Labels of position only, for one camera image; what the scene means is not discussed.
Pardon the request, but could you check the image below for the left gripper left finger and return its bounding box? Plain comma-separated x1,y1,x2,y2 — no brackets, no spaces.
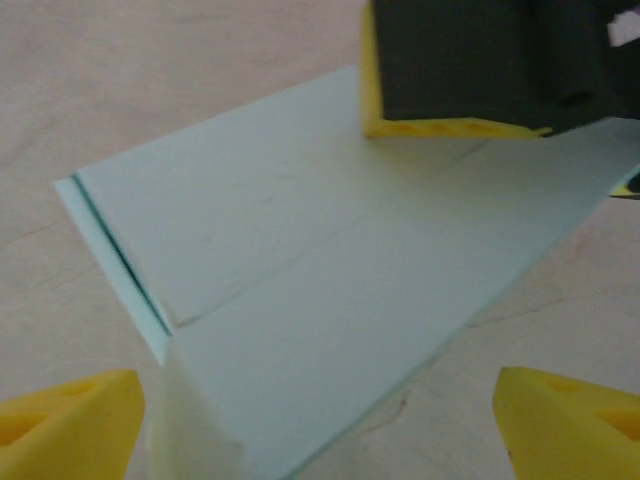
0,368,146,480

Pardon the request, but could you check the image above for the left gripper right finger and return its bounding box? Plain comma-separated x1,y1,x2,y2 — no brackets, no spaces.
492,366,640,480

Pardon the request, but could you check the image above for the light blue paper box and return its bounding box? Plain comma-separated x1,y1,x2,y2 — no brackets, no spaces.
53,66,640,480

